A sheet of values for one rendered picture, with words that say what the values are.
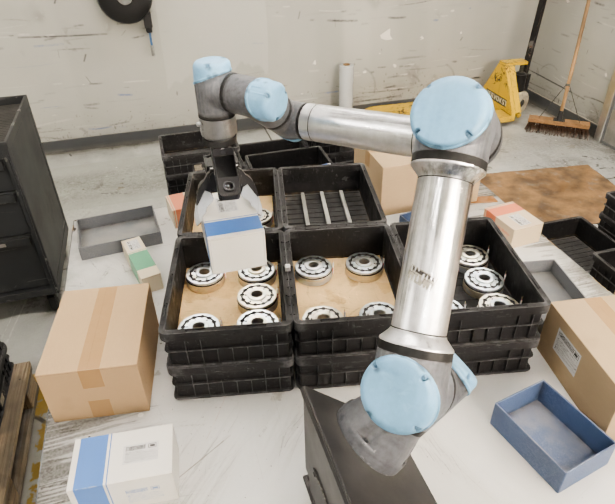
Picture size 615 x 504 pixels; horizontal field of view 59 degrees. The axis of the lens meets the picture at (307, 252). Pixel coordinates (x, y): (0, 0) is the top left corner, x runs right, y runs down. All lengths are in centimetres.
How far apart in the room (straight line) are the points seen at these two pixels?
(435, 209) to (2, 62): 400
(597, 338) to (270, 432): 78
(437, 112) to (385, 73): 409
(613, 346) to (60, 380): 125
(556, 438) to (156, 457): 87
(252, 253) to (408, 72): 397
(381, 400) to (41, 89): 404
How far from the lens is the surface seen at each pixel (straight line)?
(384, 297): 146
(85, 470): 125
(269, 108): 103
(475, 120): 83
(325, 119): 110
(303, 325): 123
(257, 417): 135
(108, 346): 137
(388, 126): 104
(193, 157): 289
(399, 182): 201
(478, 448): 134
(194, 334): 124
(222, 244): 116
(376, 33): 481
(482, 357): 144
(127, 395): 138
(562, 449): 140
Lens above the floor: 175
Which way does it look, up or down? 35 degrees down
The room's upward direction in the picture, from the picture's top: 1 degrees counter-clockwise
